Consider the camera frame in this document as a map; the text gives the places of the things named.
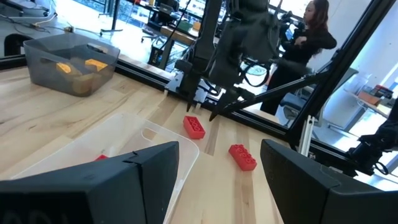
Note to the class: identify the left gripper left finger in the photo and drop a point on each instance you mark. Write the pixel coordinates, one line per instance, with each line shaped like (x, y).
(93, 199)

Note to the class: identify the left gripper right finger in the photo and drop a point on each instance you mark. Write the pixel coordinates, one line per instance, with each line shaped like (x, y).
(311, 202)

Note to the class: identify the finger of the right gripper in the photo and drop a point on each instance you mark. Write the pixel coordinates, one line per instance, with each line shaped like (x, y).
(191, 90)
(228, 98)

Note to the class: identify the red toy brick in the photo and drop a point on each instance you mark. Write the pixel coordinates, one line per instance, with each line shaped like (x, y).
(101, 157)
(242, 157)
(194, 127)

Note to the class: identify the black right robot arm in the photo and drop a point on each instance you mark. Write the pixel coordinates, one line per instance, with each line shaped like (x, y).
(208, 25)

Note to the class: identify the wooden desk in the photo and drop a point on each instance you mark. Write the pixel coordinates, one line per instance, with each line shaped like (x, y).
(180, 35)

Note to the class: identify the person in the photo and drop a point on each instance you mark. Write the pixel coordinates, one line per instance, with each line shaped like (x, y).
(304, 46)

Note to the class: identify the grey office chair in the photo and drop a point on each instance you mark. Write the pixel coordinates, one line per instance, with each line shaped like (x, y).
(289, 105)

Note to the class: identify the clear plastic bin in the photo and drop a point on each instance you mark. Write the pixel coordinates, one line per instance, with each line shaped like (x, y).
(124, 133)

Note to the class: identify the black office chair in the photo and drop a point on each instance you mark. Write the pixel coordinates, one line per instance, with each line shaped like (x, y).
(161, 15)

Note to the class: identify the black stand with panel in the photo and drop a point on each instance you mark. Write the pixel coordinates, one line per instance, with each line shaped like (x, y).
(115, 15)

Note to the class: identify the smoky grey plastic bin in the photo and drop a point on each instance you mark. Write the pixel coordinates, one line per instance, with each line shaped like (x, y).
(37, 62)

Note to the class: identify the black table edge rail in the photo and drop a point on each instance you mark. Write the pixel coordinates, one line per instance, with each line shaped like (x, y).
(329, 155)
(140, 76)

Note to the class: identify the black diagonal frame brace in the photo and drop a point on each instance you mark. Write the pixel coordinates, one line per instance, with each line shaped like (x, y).
(280, 90)

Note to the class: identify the silver corner bracket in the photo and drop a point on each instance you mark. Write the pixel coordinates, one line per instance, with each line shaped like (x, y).
(306, 133)

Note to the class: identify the black frame post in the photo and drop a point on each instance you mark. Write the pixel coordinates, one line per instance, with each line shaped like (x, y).
(342, 62)

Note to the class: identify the black rounded frame foot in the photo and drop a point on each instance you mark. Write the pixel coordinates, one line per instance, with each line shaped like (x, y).
(9, 40)

